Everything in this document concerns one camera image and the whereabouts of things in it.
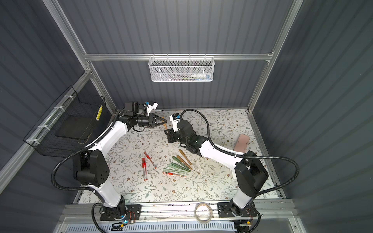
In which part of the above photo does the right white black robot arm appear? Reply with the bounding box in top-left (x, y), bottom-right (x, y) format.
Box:
top-left (165, 109), bottom-right (300, 216)

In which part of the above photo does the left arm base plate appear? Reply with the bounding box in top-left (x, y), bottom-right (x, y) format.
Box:
top-left (99, 204), bottom-right (142, 221)

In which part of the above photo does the clear tape roll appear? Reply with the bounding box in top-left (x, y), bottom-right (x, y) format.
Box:
top-left (194, 202), bottom-right (213, 224)

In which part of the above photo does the white wire mesh basket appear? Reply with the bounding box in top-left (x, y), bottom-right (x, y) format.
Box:
top-left (148, 56), bottom-right (215, 83)

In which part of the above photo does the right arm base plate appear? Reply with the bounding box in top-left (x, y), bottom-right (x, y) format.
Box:
top-left (217, 202), bottom-right (257, 218)

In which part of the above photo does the red pen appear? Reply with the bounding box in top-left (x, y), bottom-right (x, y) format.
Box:
top-left (143, 158), bottom-right (148, 181)
top-left (141, 158), bottom-right (147, 181)
top-left (144, 152), bottom-right (157, 169)
top-left (162, 171), bottom-right (186, 177)

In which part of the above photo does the floral patterned table mat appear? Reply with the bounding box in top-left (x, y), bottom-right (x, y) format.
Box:
top-left (78, 109), bottom-right (282, 204)

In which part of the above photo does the brown pen three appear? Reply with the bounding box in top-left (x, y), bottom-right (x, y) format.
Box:
top-left (177, 155), bottom-right (193, 170)

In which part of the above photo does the green pen lower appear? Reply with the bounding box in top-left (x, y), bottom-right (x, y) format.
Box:
top-left (163, 168), bottom-right (187, 176)

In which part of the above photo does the red pen upper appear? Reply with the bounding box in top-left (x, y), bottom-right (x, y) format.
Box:
top-left (144, 152), bottom-right (157, 169)

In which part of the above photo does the green pen upper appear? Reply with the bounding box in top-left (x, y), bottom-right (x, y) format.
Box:
top-left (172, 156), bottom-right (191, 171)

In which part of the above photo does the red pen right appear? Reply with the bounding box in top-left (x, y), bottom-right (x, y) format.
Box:
top-left (143, 158), bottom-right (148, 181)

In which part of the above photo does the red pen left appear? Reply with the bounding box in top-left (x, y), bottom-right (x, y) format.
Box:
top-left (141, 158), bottom-right (147, 181)

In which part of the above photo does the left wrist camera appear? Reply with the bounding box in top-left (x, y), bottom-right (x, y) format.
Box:
top-left (144, 102), bottom-right (158, 116)

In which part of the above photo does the brown pen two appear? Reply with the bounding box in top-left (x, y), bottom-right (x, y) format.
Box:
top-left (179, 149), bottom-right (192, 165)

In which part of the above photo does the pink eraser block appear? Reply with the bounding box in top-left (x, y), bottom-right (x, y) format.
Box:
top-left (234, 134), bottom-right (251, 153)

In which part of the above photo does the red pen lower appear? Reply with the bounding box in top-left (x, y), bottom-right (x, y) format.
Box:
top-left (162, 171), bottom-right (186, 177)

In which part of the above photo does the black wire basket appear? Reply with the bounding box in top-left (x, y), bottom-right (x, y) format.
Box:
top-left (24, 83), bottom-right (112, 158)

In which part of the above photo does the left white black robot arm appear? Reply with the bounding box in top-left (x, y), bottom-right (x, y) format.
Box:
top-left (51, 109), bottom-right (167, 220)

